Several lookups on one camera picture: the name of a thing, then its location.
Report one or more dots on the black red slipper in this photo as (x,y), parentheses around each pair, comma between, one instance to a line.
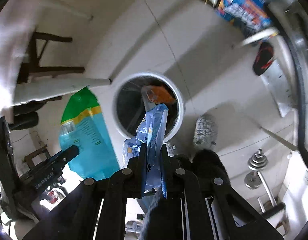
(264,58)

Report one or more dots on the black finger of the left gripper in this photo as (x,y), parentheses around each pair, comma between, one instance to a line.
(64,157)

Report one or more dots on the white round trash bin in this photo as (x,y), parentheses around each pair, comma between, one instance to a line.
(130,104)

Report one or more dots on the blue patterned plastic bag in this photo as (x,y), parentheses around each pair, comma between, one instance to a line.
(150,132)

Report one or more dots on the blue printed cardboard box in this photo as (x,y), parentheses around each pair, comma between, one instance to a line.
(247,15)

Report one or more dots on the teal green snack bag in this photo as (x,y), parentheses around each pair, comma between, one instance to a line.
(83,125)

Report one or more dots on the right grey fuzzy slipper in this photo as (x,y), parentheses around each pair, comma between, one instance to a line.
(205,133)

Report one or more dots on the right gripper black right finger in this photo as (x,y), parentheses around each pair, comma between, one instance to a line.
(231,216)

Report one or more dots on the dumbbell with metal plates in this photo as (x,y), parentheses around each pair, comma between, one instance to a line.
(255,179)

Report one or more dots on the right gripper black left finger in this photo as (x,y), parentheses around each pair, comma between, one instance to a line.
(95,209)

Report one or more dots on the orange snack wrapper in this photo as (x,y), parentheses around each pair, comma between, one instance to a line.
(158,95)

